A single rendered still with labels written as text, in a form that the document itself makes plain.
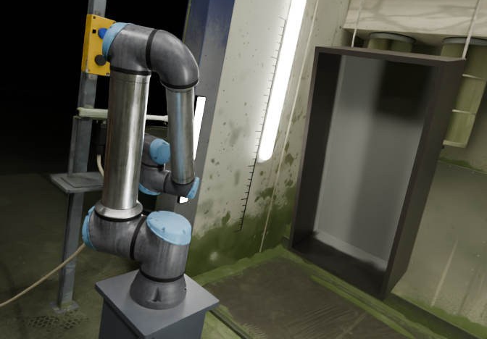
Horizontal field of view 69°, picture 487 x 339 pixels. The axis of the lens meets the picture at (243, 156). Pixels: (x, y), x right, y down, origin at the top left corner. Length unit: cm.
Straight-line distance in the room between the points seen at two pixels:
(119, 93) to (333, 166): 156
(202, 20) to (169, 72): 102
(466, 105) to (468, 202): 72
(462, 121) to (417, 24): 76
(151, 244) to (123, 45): 60
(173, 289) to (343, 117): 143
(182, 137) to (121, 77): 28
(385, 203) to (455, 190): 100
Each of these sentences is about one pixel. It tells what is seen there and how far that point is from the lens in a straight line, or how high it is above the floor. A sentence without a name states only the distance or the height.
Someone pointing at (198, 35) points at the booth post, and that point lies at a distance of 202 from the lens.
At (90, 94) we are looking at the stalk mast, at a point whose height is 119.
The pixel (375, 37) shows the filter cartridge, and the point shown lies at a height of 194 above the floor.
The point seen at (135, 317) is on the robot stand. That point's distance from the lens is 123.
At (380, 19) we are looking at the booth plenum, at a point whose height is 206.
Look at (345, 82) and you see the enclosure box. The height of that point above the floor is 151.
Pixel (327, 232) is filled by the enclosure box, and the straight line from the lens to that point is 250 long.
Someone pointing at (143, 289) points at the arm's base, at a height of 69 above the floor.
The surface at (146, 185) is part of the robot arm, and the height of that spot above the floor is 93.
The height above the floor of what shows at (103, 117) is 111.
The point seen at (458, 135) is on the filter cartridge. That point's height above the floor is 134.
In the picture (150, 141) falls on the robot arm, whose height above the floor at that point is 110.
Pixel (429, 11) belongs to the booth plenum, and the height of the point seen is 213.
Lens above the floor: 139
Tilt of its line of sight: 11 degrees down
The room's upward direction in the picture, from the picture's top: 12 degrees clockwise
